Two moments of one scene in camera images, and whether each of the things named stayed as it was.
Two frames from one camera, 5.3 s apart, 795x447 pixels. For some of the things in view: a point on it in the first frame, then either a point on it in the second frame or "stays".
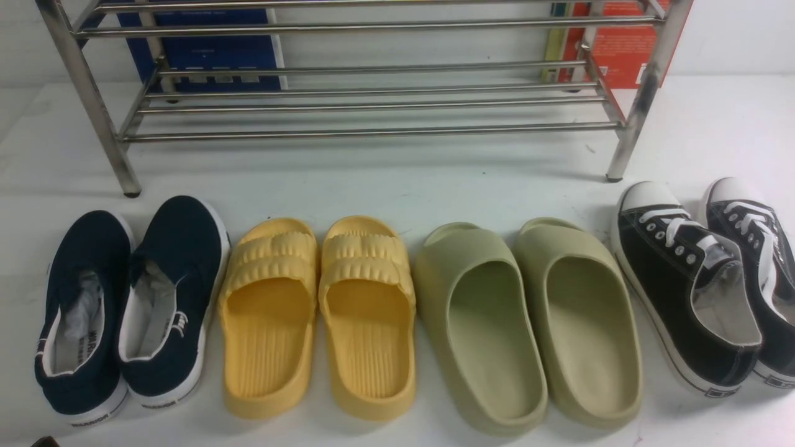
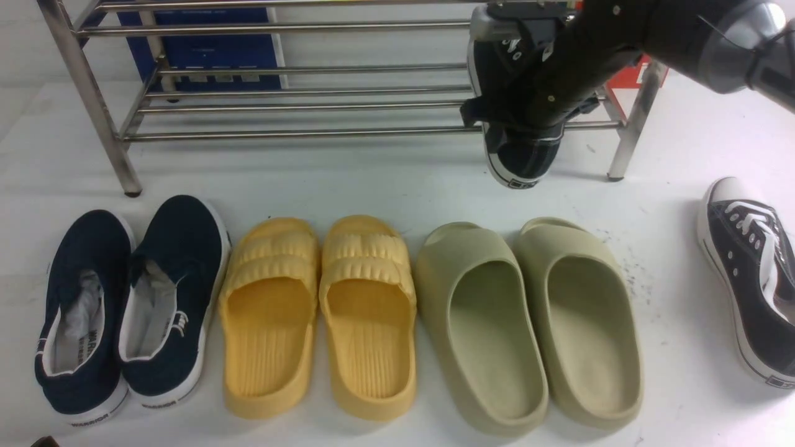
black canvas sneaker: x=742 y=216 stays
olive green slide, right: x=592 y=359 stays
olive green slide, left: x=479 y=321 stays
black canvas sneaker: x=692 y=290 -> x=521 y=158
